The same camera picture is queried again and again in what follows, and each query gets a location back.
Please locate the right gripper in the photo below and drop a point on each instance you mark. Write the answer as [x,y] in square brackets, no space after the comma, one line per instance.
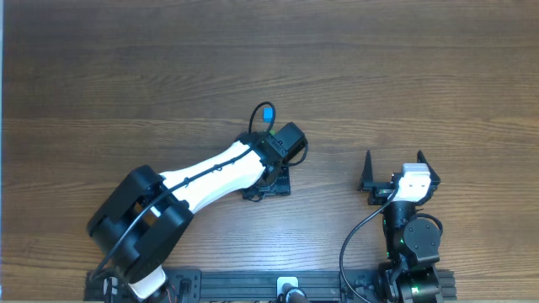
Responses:
[372,198]

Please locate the mounting rail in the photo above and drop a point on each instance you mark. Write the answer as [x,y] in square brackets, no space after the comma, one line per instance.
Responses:
[244,286]

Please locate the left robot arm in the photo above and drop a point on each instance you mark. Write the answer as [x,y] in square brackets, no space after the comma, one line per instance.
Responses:
[219,177]

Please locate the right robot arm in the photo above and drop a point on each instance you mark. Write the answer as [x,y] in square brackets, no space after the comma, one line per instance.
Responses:
[417,240]

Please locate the blue cube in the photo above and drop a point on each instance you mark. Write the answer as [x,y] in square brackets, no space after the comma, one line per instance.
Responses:
[267,113]

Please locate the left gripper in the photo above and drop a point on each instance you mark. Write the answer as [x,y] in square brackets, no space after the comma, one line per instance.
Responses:
[275,187]

